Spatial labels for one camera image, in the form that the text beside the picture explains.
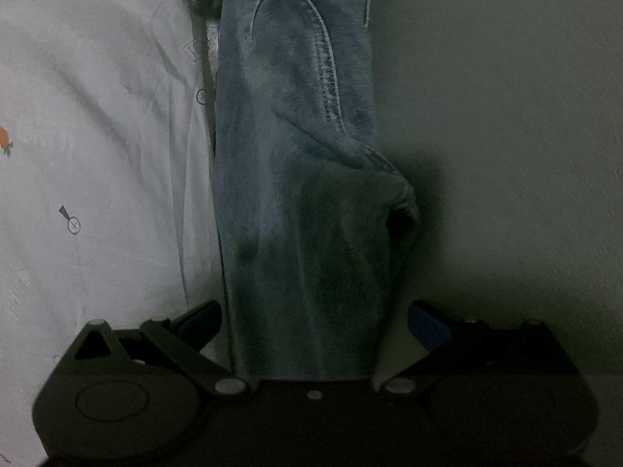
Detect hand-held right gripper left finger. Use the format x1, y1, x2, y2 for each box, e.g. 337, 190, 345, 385
53, 300, 255, 401

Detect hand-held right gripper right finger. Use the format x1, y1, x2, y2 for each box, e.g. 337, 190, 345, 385
376, 300, 582, 400

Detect blue denim jeans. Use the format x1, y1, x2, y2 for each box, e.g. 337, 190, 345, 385
213, 0, 422, 384

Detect carrot print pale sheet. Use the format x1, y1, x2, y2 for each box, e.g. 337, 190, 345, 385
0, 0, 229, 465

